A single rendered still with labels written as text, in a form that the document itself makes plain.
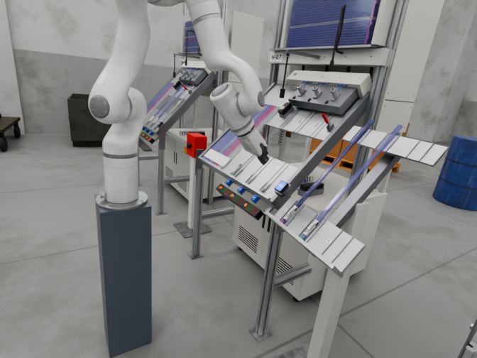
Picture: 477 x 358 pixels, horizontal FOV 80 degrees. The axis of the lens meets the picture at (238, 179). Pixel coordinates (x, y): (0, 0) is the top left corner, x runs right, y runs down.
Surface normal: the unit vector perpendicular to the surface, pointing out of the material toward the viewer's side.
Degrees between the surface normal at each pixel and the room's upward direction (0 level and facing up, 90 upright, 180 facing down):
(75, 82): 90
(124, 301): 90
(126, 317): 90
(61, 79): 90
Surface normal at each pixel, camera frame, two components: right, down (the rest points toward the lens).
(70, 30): 0.51, 0.33
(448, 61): -0.85, 0.09
